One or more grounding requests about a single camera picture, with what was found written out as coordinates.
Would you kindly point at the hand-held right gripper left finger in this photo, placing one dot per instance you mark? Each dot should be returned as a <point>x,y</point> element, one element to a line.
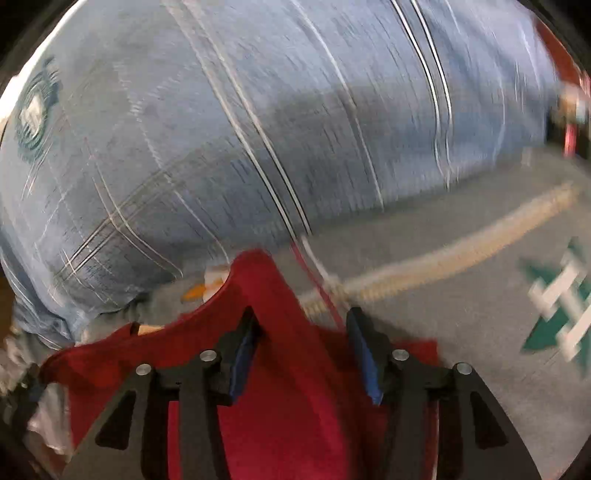
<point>244,357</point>

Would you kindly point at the blue plaid garment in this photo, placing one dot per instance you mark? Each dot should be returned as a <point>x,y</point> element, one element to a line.
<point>231,115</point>

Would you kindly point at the blurred red object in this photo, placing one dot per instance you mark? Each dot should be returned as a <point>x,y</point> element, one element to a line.
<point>570,106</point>

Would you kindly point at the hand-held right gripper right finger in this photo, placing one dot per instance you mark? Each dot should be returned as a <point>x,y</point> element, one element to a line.
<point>368,367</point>

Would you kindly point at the dark red garment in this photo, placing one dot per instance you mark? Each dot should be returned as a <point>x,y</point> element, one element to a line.
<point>286,415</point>

